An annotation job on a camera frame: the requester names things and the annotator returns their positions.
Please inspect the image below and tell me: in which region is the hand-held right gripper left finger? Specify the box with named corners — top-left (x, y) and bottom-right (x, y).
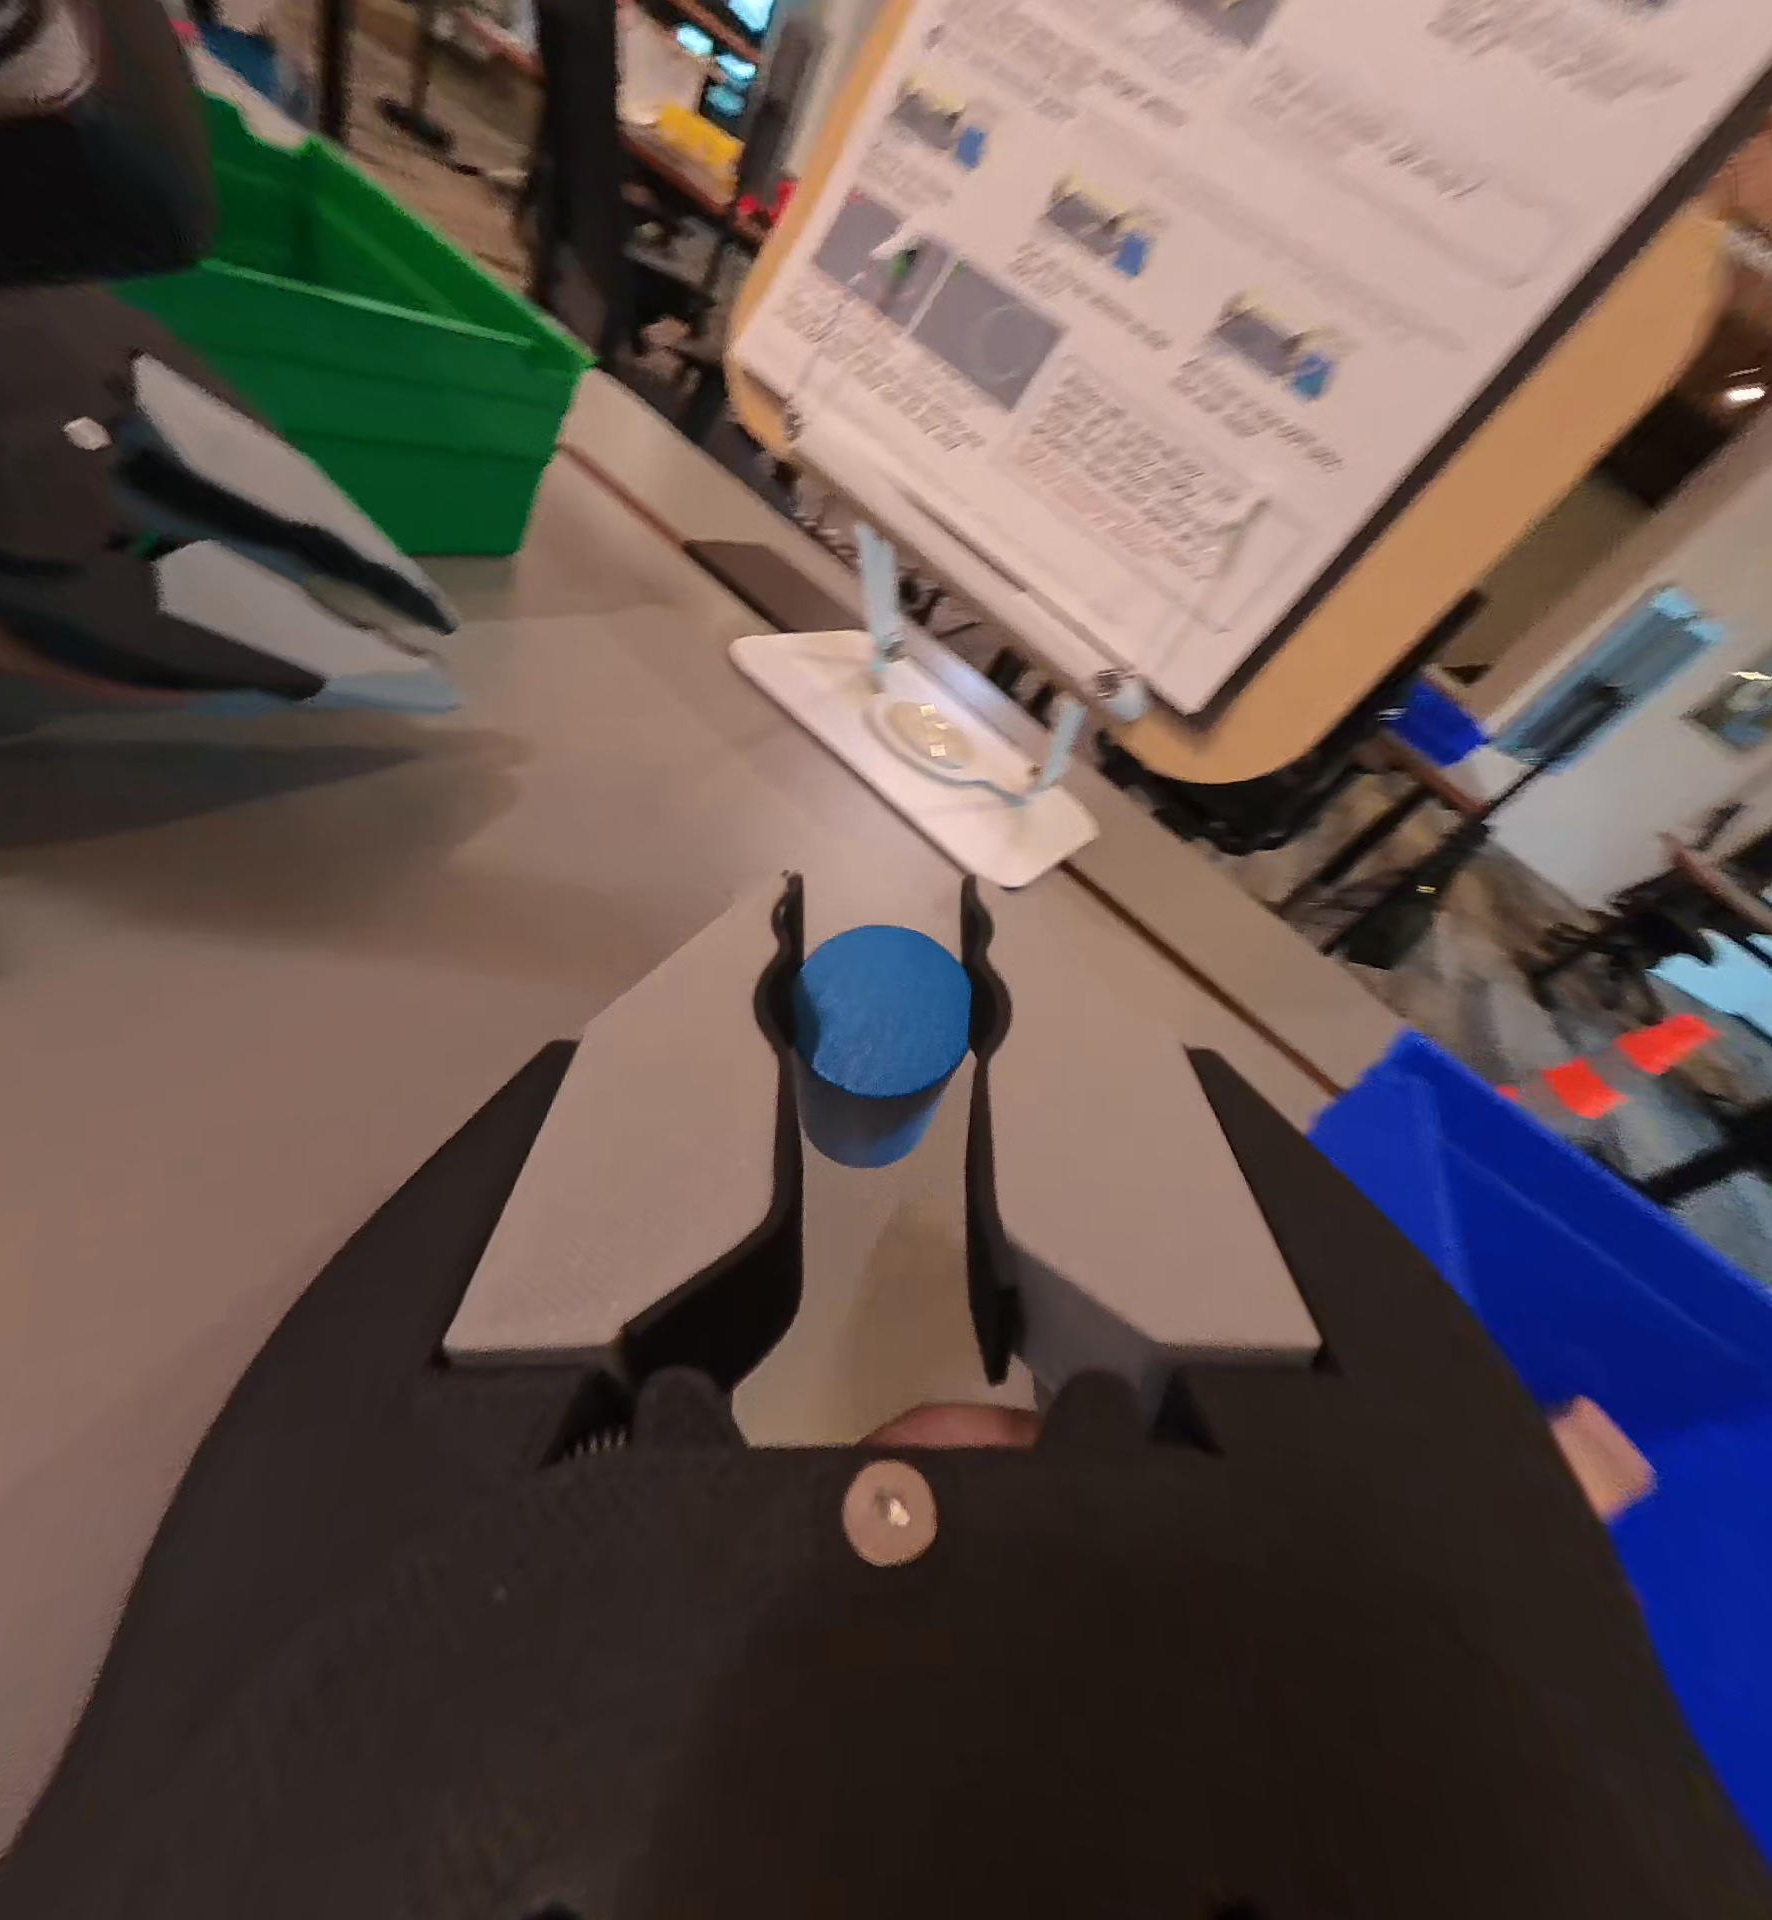
top-left (442, 872), bottom-right (807, 1390)

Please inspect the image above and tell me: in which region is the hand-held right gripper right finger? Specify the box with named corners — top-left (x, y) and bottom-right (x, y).
top-left (960, 875), bottom-right (1324, 1423)

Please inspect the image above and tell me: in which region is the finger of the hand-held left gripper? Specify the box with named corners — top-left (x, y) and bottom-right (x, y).
top-left (112, 354), bottom-right (461, 636)
top-left (154, 542), bottom-right (464, 713)

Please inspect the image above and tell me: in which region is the green storage bin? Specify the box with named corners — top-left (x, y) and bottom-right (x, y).
top-left (112, 91), bottom-right (595, 560)

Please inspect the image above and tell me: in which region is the blue wooden cylinder block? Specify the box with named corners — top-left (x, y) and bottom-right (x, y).
top-left (787, 924), bottom-right (974, 1171)

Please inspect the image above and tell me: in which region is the blue storage bin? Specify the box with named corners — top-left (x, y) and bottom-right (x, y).
top-left (1305, 1027), bottom-right (1772, 1920)

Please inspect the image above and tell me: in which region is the wooden arch block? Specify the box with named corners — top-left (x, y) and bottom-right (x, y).
top-left (1549, 1394), bottom-right (1656, 1520)

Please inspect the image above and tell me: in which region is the dark rectangular table hatch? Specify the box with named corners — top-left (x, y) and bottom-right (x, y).
top-left (688, 540), bottom-right (865, 636)

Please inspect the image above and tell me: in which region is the white desk stand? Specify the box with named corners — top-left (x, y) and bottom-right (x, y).
top-left (727, 516), bottom-right (1136, 891)

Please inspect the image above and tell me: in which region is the small blue bin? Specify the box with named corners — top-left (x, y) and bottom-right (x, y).
top-left (1379, 675), bottom-right (1496, 769)

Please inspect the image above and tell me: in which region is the instruction sheet board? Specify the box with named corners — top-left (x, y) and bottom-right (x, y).
top-left (720, 0), bottom-right (1772, 787)

